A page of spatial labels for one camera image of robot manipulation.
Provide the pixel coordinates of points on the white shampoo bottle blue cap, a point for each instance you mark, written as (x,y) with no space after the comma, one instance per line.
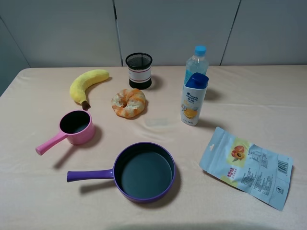
(192,98)

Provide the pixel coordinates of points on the orange white plush shrimp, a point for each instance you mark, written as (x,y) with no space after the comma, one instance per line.
(128,103)

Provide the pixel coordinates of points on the black mesh pen cup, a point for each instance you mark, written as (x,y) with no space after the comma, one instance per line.
(139,65)

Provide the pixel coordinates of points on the purple frying pan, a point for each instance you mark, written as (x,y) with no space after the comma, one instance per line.
(143,172)

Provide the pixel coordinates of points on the clear water bottle blue cap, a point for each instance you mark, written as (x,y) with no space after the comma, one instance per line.
(197,63)

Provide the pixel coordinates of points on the pink saucepan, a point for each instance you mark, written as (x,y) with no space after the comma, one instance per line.
(76,126)

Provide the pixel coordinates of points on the yellow plush banana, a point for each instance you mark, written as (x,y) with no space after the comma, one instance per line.
(83,82)

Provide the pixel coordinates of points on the light blue snack pouch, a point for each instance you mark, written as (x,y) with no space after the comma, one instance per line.
(257,171)

